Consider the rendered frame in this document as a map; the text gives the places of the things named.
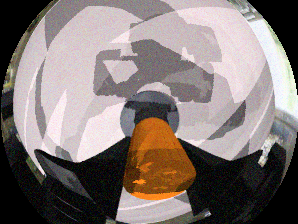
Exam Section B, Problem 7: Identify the orange knob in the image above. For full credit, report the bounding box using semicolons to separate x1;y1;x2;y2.
122;117;196;200

